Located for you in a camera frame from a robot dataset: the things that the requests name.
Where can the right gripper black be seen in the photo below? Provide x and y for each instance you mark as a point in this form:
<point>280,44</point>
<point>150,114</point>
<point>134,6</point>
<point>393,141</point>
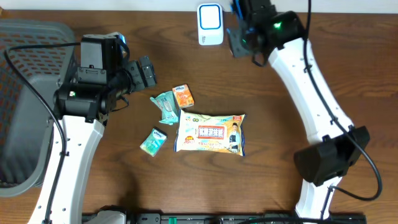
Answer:
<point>235,46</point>

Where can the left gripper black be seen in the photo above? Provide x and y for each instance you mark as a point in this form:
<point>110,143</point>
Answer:
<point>137,76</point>

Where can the teal wet-wipe packet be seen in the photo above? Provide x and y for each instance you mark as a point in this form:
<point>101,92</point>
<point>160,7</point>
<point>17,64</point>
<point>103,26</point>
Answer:
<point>166,103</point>

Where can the orange tissue packet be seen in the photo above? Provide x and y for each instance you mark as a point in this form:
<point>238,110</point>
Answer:
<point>183,96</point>

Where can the green Kleenex tissue packet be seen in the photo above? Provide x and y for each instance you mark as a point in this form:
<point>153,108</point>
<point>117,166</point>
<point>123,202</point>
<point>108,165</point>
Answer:
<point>153,142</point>

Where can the large yellow snack bag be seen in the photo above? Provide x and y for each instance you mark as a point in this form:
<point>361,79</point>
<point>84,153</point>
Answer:
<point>200,132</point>

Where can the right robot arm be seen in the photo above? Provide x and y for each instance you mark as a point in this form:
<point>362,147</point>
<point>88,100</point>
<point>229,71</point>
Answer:
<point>335,143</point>

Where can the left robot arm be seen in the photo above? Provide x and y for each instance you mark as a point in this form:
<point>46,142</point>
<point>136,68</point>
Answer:
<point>82,107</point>

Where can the white barcode scanner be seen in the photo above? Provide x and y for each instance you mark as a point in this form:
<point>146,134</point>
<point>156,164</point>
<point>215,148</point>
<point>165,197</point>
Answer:
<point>210,24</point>

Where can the grey plastic basket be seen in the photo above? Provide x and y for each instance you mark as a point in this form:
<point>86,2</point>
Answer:
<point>26,126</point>

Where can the black mounting rail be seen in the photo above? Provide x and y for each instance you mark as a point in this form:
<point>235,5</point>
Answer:
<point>155,218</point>

